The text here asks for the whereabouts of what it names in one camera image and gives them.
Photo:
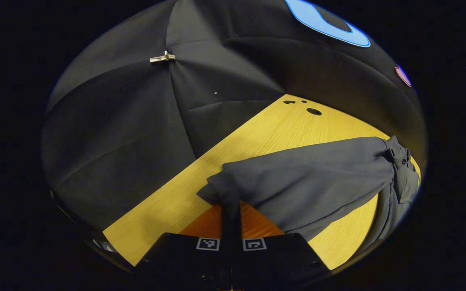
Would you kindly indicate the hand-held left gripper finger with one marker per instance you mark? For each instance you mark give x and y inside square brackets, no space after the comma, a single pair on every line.
[236,262]
[227,258]

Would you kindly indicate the dark grey button shirt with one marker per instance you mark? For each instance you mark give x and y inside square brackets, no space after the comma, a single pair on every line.
[306,186]

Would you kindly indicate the silver metal clip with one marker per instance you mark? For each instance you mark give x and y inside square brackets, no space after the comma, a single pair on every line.
[162,57]

